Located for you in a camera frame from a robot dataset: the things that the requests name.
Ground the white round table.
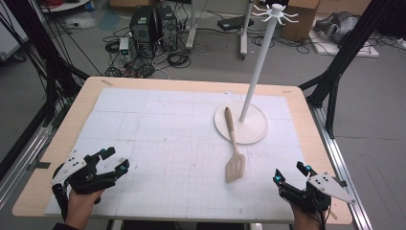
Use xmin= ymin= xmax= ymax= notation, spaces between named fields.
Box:
xmin=39 ymin=0 xmax=94 ymax=14

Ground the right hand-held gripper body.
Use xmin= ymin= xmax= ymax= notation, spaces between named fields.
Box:
xmin=279 ymin=172 xmax=358 ymax=216

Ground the beige slotted spatula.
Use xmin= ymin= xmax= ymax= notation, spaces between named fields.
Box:
xmin=224 ymin=106 xmax=247 ymax=184

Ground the flat black device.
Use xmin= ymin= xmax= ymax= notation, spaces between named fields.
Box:
xmin=216 ymin=15 xmax=255 ymax=32

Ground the white metal stand leg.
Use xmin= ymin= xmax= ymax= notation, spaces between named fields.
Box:
xmin=238 ymin=0 xmax=256 ymax=60
xmin=185 ymin=0 xmax=198 ymax=54

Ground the grey bag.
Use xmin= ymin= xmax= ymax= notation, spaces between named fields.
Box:
xmin=313 ymin=11 xmax=361 ymax=44

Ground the black tape strip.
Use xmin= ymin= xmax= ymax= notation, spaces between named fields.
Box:
xmin=26 ymin=160 xmax=52 ymax=172

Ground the white floor board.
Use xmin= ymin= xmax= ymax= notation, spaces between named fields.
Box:
xmin=308 ymin=18 xmax=381 ymax=58

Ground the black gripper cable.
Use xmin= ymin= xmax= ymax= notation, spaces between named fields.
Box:
xmin=314 ymin=204 xmax=328 ymax=230

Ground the person's right hand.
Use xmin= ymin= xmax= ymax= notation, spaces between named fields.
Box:
xmin=290 ymin=203 xmax=333 ymax=230

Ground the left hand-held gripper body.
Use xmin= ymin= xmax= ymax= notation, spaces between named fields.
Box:
xmin=51 ymin=149 xmax=118 ymax=222

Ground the black computer tower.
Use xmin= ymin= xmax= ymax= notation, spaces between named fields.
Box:
xmin=129 ymin=6 xmax=158 ymax=59
xmin=155 ymin=5 xmax=179 ymax=53

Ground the small white power supply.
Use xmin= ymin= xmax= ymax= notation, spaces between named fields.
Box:
xmin=118 ymin=36 xmax=132 ymax=63

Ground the tangle of black cables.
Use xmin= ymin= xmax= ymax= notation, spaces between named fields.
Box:
xmin=101 ymin=27 xmax=192 ymax=80

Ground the person's left hand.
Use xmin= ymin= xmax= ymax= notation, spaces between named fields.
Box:
xmin=64 ymin=188 xmax=105 ymax=230

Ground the aluminium rail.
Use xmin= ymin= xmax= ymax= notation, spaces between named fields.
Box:
xmin=306 ymin=103 xmax=373 ymax=230
xmin=0 ymin=124 xmax=54 ymax=210

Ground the white utensil rack with hooks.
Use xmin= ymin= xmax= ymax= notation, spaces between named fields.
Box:
xmin=213 ymin=3 xmax=301 ymax=147

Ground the white grid mat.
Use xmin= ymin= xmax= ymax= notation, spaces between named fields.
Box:
xmin=44 ymin=86 xmax=312 ymax=223

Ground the grey cabinet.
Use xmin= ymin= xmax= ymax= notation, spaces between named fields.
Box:
xmin=0 ymin=0 xmax=31 ymax=62

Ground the cardboard box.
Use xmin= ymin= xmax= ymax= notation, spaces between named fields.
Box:
xmin=282 ymin=0 xmax=321 ymax=43

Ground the black metal frame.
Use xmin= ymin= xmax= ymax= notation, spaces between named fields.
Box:
xmin=0 ymin=0 xmax=91 ymax=181
xmin=298 ymin=0 xmax=406 ymax=140

